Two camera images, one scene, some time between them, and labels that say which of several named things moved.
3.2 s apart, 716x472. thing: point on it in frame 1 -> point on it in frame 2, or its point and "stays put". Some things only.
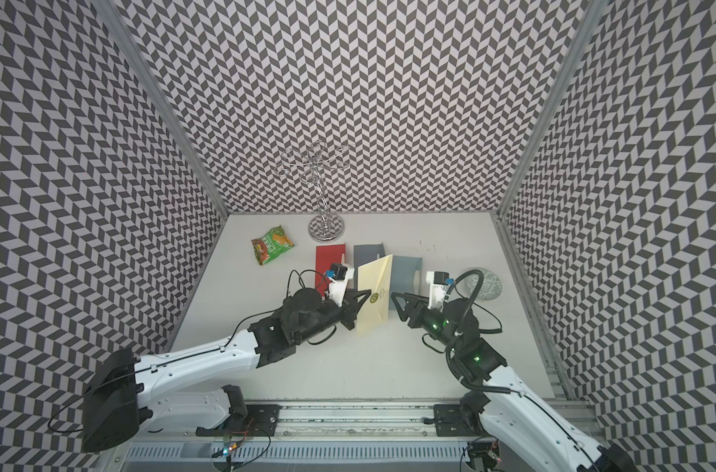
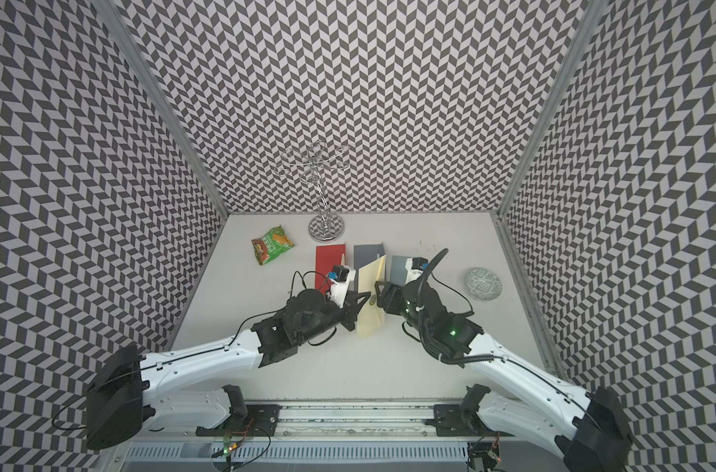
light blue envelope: x=406 y=277 stays put
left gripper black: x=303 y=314 stays put
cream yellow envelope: x=376 y=277 stays put
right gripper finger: x=409 y=312 -> x=388 y=297
